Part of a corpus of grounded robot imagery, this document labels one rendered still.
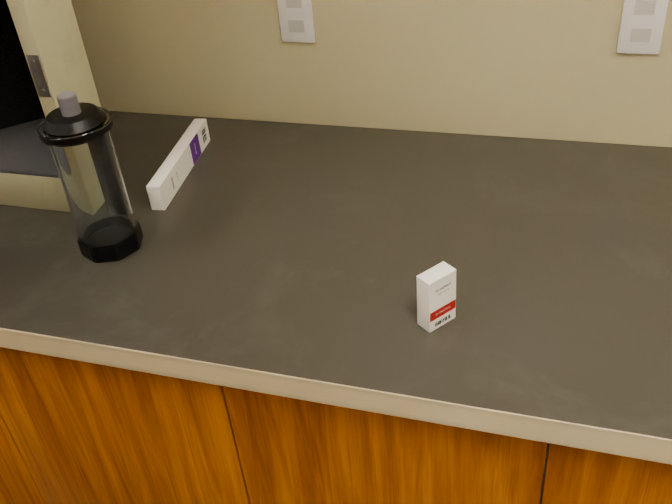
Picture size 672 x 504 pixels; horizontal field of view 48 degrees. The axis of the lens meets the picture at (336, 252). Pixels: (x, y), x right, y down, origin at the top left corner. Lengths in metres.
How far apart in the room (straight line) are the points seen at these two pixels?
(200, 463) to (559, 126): 0.90
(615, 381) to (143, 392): 0.67
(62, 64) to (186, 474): 0.70
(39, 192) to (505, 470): 0.92
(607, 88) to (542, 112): 0.12
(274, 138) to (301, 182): 0.19
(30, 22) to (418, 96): 0.72
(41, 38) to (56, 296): 0.40
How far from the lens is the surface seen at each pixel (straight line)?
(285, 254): 1.18
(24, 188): 1.45
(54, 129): 1.16
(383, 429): 1.04
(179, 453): 1.26
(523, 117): 1.51
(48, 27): 1.29
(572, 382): 0.97
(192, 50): 1.65
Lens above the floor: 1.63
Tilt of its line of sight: 36 degrees down
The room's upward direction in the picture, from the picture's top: 6 degrees counter-clockwise
